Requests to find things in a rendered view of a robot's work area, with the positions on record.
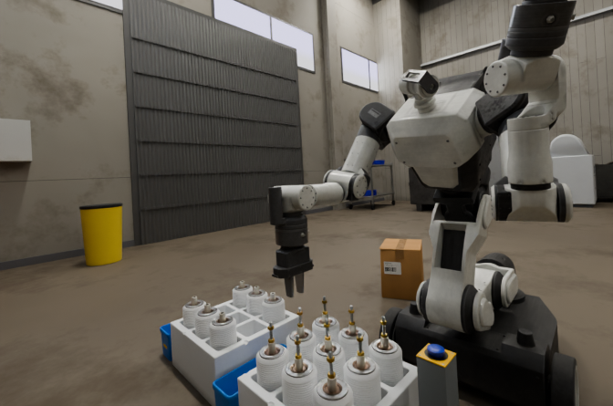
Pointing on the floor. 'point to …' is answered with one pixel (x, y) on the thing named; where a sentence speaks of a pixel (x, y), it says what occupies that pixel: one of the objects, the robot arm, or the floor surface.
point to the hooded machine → (575, 169)
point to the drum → (102, 233)
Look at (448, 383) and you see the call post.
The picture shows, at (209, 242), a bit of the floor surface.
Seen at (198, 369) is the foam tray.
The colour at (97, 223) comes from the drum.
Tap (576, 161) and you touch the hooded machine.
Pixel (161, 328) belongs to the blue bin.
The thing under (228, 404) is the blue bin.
